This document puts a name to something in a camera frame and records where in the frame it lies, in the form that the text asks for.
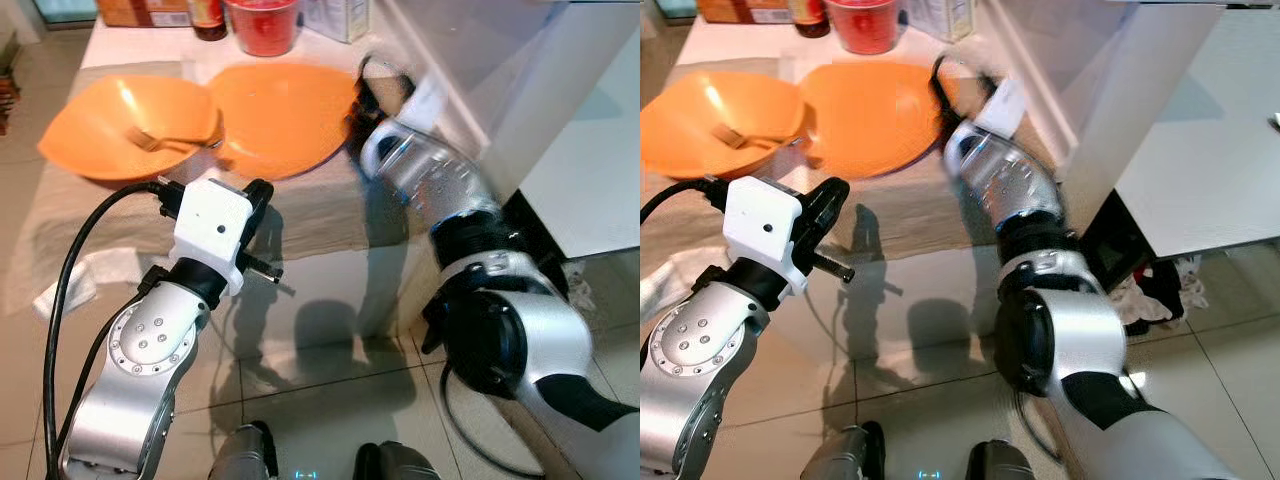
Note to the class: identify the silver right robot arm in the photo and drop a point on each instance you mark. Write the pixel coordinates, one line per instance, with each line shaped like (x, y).
(520, 340)
(1070, 330)

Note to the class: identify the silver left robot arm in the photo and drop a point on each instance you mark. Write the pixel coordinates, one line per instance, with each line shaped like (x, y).
(130, 390)
(690, 380)

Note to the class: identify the beige table cloth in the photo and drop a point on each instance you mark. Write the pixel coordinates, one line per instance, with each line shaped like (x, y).
(320, 215)
(900, 215)

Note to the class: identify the empty orange bowl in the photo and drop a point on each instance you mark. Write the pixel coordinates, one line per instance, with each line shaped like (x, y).
(285, 115)
(875, 115)

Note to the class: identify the white printed carton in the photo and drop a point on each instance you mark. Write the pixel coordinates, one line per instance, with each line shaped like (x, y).
(940, 18)
(338, 18)

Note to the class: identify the red plastic cup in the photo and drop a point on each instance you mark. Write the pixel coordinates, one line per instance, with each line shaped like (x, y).
(262, 25)
(864, 24)

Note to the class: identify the brown utensil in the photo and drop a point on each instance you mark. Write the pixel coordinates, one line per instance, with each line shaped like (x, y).
(745, 137)
(152, 140)

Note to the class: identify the orange bowl with utensil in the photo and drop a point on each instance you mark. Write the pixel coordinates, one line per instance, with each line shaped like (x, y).
(110, 125)
(710, 120)

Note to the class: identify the dark sauce bottle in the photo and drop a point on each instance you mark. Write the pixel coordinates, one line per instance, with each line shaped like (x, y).
(208, 18)
(808, 16)

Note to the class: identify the black box under table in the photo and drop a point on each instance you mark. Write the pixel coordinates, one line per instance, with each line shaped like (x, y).
(1112, 240)
(535, 225)

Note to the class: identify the orange cardboard box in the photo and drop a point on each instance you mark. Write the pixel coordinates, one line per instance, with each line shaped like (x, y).
(745, 9)
(145, 10)

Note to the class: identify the grey left robot leg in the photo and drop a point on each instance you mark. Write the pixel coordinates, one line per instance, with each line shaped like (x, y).
(245, 455)
(845, 455)

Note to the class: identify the grey robot leg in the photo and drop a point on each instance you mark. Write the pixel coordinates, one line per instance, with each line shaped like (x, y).
(1005, 463)
(395, 465)
(845, 455)
(245, 455)

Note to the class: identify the teal container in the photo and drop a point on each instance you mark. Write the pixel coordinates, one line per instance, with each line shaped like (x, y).
(65, 9)
(676, 8)

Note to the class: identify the white and black floor rags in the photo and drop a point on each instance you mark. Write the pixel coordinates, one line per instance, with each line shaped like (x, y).
(1160, 295)
(580, 280)

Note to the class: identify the grey right robot leg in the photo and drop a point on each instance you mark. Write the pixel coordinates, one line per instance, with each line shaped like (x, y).
(1005, 463)
(395, 465)

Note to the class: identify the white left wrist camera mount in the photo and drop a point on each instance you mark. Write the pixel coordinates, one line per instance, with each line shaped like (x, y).
(212, 228)
(762, 225)

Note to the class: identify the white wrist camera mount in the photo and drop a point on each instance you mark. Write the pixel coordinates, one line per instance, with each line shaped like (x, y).
(424, 102)
(762, 225)
(212, 228)
(1002, 104)

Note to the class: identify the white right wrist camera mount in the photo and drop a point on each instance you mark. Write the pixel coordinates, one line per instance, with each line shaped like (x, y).
(1002, 104)
(424, 102)

